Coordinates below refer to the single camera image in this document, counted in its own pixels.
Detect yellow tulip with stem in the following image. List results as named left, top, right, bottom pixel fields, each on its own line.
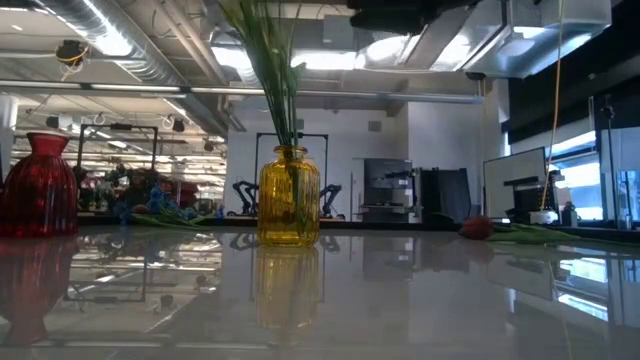
left=457, top=215, right=640, bottom=247

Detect black desk equipment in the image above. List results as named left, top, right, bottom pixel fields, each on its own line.
left=503, top=169, right=566, bottom=224

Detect black gantry frame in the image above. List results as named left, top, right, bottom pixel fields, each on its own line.
left=253, top=131, right=330, bottom=217
left=76, top=123, right=160, bottom=175

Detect grey horizontal ceiling pipe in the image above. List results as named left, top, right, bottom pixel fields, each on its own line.
left=0, top=78, right=485, bottom=105

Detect yellow hanging cable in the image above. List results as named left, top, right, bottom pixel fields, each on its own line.
left=539, top=0, right=566, bottom=212

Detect black upright panel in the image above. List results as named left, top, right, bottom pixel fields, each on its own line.
left=418, top=167, right=474, bottom=224

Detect black yellow cable reel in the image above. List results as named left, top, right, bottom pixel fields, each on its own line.
left=54, top=39, right=90, bottom=69

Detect silver round air duct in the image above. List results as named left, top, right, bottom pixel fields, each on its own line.
left=42, top=0, right=187, bottom=87

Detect black equipment rack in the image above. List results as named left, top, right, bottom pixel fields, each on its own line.
left=363, top=158, right=415, bottom=224

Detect red ribbed glass vase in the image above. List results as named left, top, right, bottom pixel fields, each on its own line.
left=0, top=131, right=80, bottom=238

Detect blue flower bunch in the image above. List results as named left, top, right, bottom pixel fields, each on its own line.
left=113, top=184, right=214, bottom=232

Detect white board panel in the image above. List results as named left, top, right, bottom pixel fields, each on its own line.
left=482, top=146, right=548, bottom=220

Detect white flower bunch green stems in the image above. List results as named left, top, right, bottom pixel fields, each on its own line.
left=218, top=0, right=308, bottom=237

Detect yellow ribbed glass vase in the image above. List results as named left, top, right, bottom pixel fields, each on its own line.
left=256, top=145, right=322, bottom=248

